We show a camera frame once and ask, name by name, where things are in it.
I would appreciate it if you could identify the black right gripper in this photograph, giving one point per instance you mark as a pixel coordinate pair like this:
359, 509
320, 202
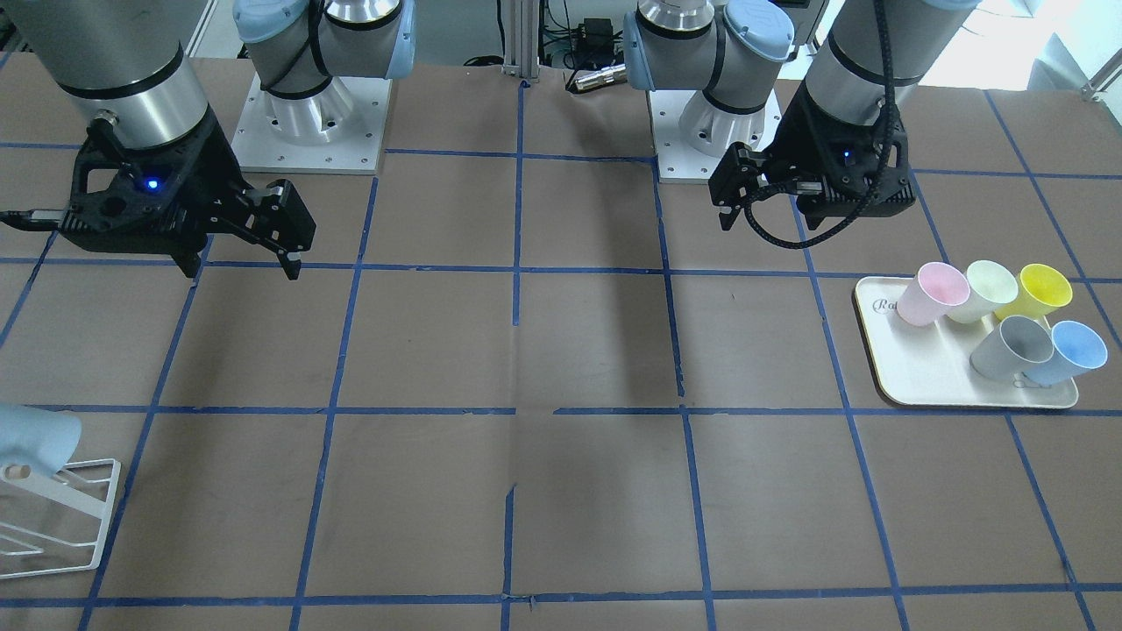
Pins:
213, 164

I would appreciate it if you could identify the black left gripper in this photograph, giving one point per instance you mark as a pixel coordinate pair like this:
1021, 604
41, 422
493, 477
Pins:
799, 133

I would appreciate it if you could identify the light blue ikea cup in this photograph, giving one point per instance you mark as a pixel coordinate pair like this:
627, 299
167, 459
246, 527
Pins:
41, 439

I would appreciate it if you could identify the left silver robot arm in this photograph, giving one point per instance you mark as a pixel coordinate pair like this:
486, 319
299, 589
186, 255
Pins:
874, 54

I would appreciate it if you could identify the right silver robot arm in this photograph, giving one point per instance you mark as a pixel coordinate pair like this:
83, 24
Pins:
122, 57

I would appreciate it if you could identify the pink cup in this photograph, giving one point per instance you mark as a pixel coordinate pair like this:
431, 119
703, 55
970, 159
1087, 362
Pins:
935, 290

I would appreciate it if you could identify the pale green cup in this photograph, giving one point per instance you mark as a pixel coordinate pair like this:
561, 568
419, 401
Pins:
991, 286

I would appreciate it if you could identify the grey cup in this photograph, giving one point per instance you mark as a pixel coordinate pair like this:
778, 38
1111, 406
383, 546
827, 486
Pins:
1016, 344

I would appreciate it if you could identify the yellow cup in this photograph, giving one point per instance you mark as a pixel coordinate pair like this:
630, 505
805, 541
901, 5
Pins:
1041, 290

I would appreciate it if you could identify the blue cup on tray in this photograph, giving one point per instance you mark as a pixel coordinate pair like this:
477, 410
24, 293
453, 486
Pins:
1077, 349

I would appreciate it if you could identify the silver cylinder tool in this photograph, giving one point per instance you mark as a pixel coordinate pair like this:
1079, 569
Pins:
582, 84

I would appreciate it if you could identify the white serving tray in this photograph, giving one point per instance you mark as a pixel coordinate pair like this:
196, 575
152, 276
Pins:
929, 366

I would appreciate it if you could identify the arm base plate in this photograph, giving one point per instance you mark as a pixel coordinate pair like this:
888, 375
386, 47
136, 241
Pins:
691, 135
339, 131

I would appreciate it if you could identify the white wire cup rack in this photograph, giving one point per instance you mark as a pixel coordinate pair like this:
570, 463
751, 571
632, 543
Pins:
58, 523

